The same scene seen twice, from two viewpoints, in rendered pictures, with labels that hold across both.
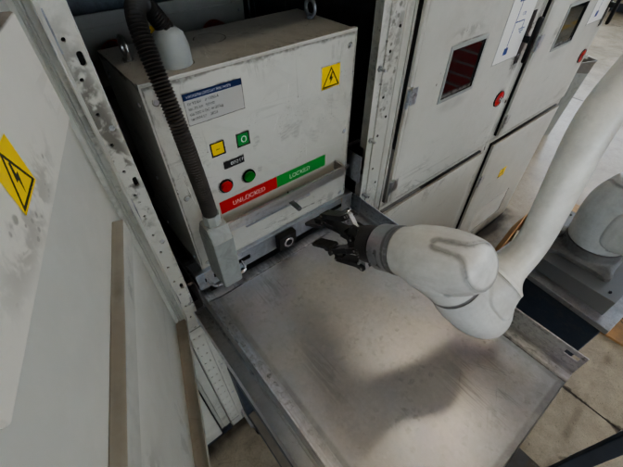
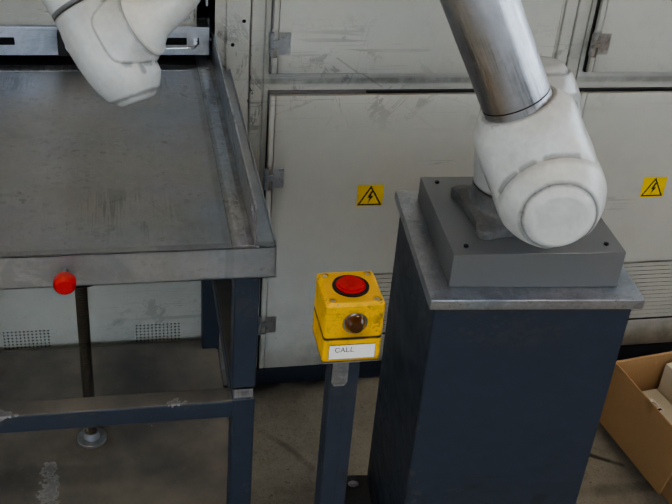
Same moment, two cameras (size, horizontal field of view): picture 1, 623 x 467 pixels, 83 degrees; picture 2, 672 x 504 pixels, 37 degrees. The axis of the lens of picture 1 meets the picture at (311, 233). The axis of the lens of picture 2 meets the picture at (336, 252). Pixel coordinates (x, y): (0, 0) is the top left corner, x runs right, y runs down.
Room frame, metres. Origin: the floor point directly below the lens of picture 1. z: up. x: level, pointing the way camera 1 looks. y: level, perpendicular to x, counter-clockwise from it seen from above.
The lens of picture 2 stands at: (-0.76, -1.24, 1.66)
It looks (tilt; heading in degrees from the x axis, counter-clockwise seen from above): 32 degrees down; 25
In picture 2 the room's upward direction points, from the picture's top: 5 degrees clockwise
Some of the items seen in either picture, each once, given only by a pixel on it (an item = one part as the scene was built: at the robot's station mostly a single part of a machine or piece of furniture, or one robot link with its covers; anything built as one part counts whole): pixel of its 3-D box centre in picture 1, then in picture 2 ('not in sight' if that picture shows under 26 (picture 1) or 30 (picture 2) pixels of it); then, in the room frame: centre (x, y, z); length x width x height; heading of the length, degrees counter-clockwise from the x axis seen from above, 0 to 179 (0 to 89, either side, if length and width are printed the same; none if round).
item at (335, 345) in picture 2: not in sight; (347, 316); (0.25, -0.78, 0.85); 0.08 x 0.08 x 0.10; 39
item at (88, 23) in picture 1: (163, 40); not in sight; (1.16, 0.45, 1.28); 0.58 x 0.02 x 0.19; 129
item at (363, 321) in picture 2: not in sight; (356, 325); (0.21, -0.81, 0.87); 0.03 x 0.01 x 0.03; 129
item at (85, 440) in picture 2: not in sight; (91, 434); (0.42, -0.16, 0.18); 0.06 x 0.06 x 0.02
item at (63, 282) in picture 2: not in sight; (65, 279); (0.14, -0.38, 0.82); 0.04 x 0.03 x 0.03; 39
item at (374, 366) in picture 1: (375, 342); (71, 161); (0.42, -0.16, 0.82); 0.68 x 0.62 x 0.06; 39
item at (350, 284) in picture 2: not in sight; (350, 287); (0.25, -0.78, 0.90); 0.04 x 0.04 x 0.02
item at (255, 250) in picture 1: (278, 232); (73, 36); (0.73, 0.10, 0.89); 0.54 x 0.05 x 0.06; 129
